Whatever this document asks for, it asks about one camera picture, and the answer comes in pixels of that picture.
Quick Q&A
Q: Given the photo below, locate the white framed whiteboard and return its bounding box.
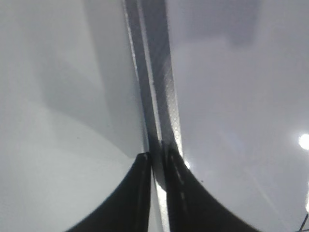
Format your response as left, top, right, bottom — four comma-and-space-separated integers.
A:
123, 0, 309, 232

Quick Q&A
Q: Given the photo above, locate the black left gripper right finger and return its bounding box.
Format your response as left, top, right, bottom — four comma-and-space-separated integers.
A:
162, 143, 257, 232

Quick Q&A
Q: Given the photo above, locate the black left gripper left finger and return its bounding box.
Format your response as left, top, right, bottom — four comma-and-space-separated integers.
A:
68, 153, 152, 232

